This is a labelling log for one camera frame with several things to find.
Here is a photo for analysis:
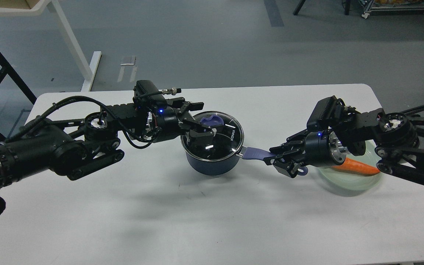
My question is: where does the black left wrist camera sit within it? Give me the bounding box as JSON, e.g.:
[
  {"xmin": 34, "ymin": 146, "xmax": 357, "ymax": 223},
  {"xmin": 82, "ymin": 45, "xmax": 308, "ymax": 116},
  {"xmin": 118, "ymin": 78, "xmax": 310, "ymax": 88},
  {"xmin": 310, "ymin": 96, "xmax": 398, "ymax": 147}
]
[{"xmin": 133, "ymin": 80, "xmax": 182, "ymax": 111}]

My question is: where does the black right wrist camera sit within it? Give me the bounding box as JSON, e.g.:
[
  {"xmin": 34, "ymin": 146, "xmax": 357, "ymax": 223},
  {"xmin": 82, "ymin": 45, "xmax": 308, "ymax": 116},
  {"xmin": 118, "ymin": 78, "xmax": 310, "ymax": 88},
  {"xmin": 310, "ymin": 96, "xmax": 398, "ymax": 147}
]
[{"xmin": 306, "ymin": 96, "xmax": 346, "ymax": 132}]

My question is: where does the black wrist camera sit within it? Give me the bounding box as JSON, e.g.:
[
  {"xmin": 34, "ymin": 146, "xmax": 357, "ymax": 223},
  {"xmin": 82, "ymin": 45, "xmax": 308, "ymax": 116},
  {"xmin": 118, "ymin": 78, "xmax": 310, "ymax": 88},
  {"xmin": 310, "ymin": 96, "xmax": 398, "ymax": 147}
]
[
  {"xmin": 133, "ymin": 80, "xmax": 182, "ymax": 111},
  {"xmin": 306, "ymin": 96, "xmax": 346, "ymax": 132}
]

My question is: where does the orange toy carrot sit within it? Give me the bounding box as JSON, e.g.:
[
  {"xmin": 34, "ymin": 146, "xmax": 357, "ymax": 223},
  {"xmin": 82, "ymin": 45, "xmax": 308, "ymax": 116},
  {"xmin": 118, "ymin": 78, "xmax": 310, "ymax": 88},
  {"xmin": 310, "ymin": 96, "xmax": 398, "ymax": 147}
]
[{"xmin": 331, "ymin": 157, "xmax": 380, "ymax": 176}]

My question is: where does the white desk frame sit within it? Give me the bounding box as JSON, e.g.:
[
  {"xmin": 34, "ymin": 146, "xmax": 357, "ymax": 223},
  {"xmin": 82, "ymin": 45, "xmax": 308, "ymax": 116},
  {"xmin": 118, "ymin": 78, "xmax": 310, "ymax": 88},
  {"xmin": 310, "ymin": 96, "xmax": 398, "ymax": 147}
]
[{"xmin": 0, "ymin": 0, "xmax": 102, "ymax": 92}]

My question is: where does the dark blue saucepan purple handle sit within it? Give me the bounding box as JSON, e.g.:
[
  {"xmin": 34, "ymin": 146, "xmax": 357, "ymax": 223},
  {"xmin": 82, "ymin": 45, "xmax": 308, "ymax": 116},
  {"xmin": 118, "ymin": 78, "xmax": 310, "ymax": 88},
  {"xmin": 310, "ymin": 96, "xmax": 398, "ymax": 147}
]
[{"xmin": 181, "ymin": 111, "xmax": 309, "ymax": 176}]

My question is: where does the pale green oval plate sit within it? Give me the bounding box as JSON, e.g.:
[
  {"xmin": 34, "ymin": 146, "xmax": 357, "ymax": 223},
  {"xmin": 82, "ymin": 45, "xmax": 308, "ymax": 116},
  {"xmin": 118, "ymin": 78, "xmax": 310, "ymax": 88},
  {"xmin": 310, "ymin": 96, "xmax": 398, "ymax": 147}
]
[{"xmin": 318, "ymin": 141, "xmax": 383, "ymax": 192}]

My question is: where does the glass lid purple knob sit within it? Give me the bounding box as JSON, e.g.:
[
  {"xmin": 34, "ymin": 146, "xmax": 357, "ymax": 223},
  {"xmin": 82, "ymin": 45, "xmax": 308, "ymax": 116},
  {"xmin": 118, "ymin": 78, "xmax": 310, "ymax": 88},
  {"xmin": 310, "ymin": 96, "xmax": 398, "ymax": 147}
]
[{"xmin": 181, "ymin": 111, "xmax": 245, "ymax": 162}]

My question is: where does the black chair leg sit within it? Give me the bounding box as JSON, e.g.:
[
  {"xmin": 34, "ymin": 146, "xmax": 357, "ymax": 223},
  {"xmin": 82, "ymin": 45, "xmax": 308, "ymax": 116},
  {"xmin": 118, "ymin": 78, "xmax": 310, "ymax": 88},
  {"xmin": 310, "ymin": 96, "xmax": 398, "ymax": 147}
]
[{"xmin": 293, "ymin": 0, "xmax": 352, "ymax": 16}]

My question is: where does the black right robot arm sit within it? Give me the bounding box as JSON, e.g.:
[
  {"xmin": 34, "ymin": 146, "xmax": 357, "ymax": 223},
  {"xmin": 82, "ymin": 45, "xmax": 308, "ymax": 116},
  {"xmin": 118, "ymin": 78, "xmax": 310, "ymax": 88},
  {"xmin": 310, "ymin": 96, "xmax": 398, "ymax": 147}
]
[{"xmin": 264, "ymin": 96, "xmax": 424, "ymax": 185}]

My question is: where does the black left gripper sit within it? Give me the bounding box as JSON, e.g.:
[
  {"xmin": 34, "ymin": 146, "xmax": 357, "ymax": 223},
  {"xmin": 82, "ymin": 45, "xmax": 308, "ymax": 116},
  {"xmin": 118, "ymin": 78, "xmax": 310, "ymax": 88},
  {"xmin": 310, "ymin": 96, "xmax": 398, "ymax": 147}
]
[{"xmin": 149, "ymin": 97, "xmax": 218, "ymax": 149}]

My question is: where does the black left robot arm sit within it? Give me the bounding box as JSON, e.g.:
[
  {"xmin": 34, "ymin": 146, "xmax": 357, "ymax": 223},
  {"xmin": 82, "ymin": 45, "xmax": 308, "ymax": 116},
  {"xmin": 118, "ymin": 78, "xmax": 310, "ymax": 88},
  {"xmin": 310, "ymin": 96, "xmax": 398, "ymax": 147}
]
[{"xmin": 0, "ymin": 95, "xmax": 214, "ymax": 215}]

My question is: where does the metal cart with casters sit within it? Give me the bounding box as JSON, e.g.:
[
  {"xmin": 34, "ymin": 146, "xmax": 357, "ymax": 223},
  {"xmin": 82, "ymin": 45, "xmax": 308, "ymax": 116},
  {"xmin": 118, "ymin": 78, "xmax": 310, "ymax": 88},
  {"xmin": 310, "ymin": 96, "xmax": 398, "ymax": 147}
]
[{"xmin": 358, "ymin": 0, "xmax": 424, "ymax": 19}]

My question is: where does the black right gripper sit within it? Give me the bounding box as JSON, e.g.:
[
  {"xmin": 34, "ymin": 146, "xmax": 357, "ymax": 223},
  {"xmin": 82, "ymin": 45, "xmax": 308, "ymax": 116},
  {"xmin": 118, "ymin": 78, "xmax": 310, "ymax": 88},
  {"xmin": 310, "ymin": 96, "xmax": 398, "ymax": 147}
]
[{"xmin": 269, "ymin": 129, "xmax": 347, "ymax": 178}]

